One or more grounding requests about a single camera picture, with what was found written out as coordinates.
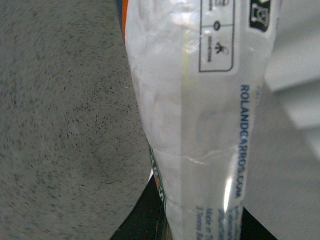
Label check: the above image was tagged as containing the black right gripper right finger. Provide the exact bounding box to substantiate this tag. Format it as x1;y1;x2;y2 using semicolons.
240;207;277;240

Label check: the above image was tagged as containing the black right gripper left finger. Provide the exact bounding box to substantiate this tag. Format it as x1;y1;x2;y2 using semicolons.
110;175;173;240

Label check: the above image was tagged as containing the clear plastic tennis ball can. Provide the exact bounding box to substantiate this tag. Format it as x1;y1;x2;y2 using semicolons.
115;0;282;240

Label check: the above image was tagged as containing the white pleated curtain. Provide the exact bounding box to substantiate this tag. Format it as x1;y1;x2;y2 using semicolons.
265;0;320;159

